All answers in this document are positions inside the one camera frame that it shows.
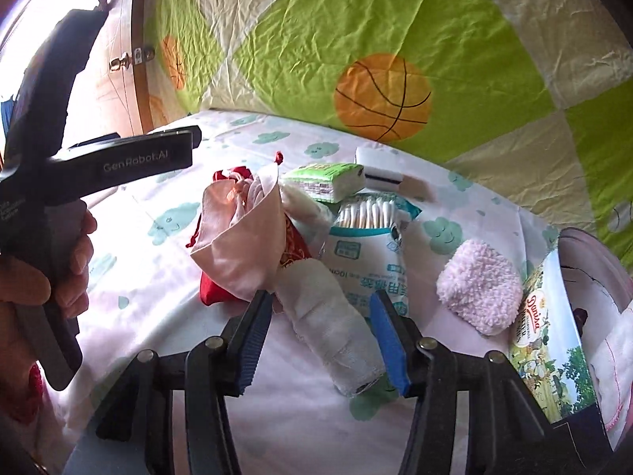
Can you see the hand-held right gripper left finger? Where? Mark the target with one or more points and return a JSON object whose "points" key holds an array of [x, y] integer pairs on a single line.
{"points": [[254, 336]]}

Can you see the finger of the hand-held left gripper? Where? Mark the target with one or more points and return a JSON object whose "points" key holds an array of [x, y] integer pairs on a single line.
{"points": [[196, 136]]}

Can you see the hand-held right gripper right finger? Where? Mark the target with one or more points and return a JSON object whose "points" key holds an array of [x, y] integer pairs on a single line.
{"points": [[390, 344]]}

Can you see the white gauze bandage roll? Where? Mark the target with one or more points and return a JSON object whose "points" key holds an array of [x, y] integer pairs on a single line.
{"points": [[331, 326]]}

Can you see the pink fluffy sock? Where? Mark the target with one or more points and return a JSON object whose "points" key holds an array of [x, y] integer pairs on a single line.
{"points": [[482, 287]]}

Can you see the printed cookie tin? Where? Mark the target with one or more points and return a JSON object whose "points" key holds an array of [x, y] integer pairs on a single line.
{"points": [[549, 351]]}

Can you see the person's left hand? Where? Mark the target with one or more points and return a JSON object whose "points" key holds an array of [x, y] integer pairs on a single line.
{"points": [[78, 242]]}

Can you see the cotton swab bag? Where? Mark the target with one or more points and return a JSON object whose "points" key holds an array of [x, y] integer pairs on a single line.
{"points": [[363, 252]]}

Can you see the metal door latch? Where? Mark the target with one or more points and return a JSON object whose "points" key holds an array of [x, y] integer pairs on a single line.
{"points": [[142, 54]]}

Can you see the pink cloth pouch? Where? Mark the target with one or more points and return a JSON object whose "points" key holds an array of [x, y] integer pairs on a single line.
{"points": [[237, 237]]}

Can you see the brass door knob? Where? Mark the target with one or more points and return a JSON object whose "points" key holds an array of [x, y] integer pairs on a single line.
{"points": [[118, 63]]}

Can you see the cloud print bedsheet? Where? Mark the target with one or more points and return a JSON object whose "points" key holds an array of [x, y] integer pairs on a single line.
{"points": [[148, 257]]}

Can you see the green tissue packet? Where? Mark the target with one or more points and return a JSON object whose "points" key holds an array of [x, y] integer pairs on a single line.
{"points": [[324, 178]]}

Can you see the white rectangular box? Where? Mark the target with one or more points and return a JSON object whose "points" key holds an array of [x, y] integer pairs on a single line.
{"points": [[390, 166]]}

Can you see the basketball print quilt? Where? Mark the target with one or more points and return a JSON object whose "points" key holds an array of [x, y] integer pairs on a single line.
{"points": [[346, 34]]}

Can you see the red cloth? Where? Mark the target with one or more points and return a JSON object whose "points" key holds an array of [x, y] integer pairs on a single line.
{"points": [[29, 393]]}

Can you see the white pink-trimmed cloth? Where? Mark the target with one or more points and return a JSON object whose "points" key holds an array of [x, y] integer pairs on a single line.
{"points": [[615, 371]]}

